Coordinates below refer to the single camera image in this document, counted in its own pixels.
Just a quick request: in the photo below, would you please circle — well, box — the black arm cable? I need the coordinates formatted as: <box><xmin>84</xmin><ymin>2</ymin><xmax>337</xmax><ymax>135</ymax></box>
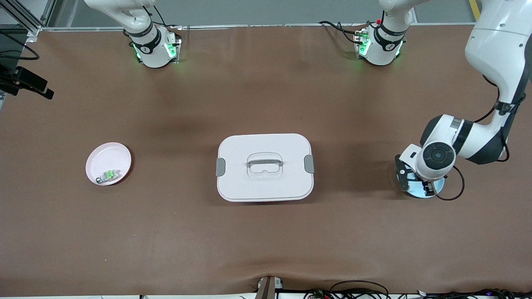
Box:
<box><xmin>432</xmin><ymin>74</ymin><xmax>516</xmax><ymax>201</ymax></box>
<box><xmin>0</xmin><ymin>31</ymin><xmax>40</xmax><ymax>79</ymax></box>

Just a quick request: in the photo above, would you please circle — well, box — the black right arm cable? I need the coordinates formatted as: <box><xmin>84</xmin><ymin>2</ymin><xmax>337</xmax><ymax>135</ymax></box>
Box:
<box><xmin>0</xmin><ymin>31</ymin><xmax>40</xmax><ymax>79</ymax></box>

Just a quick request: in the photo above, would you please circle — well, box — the black base cable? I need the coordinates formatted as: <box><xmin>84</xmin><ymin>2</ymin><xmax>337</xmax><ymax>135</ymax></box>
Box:
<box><xmin>145</xmin><ymin>0</ymin><xmax>169</xmax><ymax>28</ymax></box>
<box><xmin>319</xmin><ymin>20</ymin><xmax>363</xmax><ymax>44</ymax></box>

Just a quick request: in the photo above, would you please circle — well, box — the black looped cable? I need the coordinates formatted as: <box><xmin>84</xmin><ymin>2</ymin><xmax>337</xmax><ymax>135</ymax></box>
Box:
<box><xmin>330</xmin><ymin>280</ymin><xmax>390</xmax><ymax>299</ymax></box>

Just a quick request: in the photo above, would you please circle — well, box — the black right base cable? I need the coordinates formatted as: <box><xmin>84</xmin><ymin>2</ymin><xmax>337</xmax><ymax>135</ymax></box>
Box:
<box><xmin>145</xmin><ymin>0</ymin><xmax>169</xmax><ymax>28</ymax></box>

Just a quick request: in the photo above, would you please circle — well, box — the black cable bundle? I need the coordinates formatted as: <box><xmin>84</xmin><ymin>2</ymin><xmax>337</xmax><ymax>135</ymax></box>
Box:
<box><xmin>416</xmin><ymin>288</ymin><xmax>532</xmax><ymax>299</ymax></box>

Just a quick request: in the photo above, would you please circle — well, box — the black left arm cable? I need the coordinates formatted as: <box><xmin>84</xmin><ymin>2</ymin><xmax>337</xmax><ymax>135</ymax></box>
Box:
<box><xmin>432</xmin><ymin>74</ymin><xmax>516</xmax><ymax>201</ymax></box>

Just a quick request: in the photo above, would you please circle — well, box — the white lidded box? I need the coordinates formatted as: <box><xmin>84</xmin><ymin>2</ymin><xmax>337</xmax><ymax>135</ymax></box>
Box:
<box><xmin>215</xmin><ymin>133</ymin><xmax>315</xmax><ymax>203</ymax></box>

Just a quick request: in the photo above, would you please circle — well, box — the green and grey switch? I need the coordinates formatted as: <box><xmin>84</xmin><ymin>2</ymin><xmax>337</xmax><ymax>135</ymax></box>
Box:
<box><xmin>96</xmin><ymin>168</ymin><xmax>122</xmax><ymax>184</ymax></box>

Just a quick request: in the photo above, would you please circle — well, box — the grey box lid handle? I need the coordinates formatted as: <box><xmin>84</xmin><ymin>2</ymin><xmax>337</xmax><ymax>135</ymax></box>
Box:
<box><xmin>247</xmin><ymin>153</ymin><xmax>284</xmax><ymax>175</ymax></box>

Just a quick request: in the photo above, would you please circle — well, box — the pink round plate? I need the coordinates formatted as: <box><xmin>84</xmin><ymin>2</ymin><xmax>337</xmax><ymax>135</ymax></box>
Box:
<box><xmin>85</xmin><ymin>142</ymin><xmax>132</xmax><ymax>186</ymax></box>

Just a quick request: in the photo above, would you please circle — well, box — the light blue round plate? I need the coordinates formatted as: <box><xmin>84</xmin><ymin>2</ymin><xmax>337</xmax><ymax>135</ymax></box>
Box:
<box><xmin>404</xmin><ymin>175</ymin><xmax>445</xmax><ymax>199</ymax></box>

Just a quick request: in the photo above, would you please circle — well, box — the silver table edge rail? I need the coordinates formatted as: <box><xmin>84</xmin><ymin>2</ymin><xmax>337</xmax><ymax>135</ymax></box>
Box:
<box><xmin>25</xmin><ymin>22</ymin><xmax>476</xmax><ymax>34</ymax></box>

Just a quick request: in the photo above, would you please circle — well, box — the aluminium frame profile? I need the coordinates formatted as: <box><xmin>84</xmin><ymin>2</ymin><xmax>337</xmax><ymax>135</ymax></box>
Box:
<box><xmin>0</xmin><ymin>0</ymin><xmax>57</xmax><ymax>37</ymax></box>

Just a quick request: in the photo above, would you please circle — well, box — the black left base cable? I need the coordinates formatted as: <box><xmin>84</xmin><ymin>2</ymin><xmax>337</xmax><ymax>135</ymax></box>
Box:
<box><xmin>319</xmin><ymin>20</ymin><xmax>363</xmax><ymax>44</ymax></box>

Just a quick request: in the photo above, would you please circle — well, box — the grey table edge bracket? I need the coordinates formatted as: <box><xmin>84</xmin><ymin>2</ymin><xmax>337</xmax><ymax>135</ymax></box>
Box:
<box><xmin>256</xmin><ymin>275</ymin><xmax>284</xmax><ymax>299</ymax></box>

